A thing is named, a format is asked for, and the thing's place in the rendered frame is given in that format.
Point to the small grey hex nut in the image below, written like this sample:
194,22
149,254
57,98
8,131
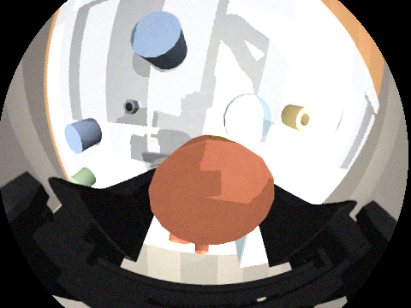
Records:
131,106

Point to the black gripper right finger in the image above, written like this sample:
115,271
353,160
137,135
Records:
293,222

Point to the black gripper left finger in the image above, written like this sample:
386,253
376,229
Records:
122,212

